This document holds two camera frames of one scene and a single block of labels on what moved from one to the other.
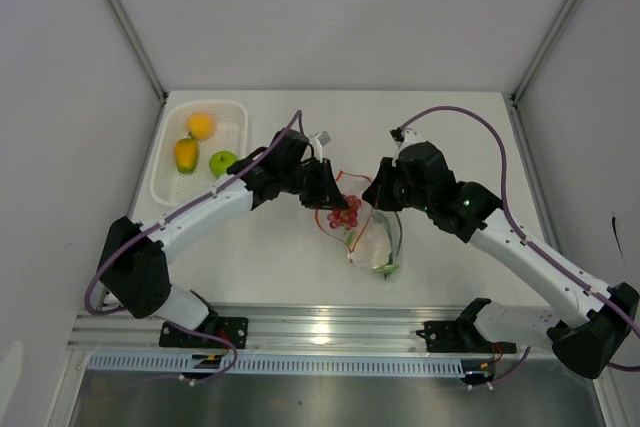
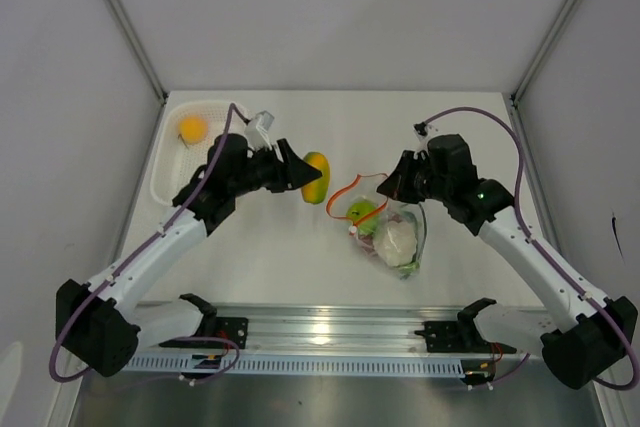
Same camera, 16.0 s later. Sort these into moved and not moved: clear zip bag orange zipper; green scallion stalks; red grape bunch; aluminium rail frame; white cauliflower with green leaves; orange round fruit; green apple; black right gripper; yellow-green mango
Moved: orange round fruit; yellow-green mango; black right gripper; green apple; red grape bunch; clear zip bag orange zipper; white cauliflower with green leaves; green scallion stalks
Not moved: aluminium rail frame
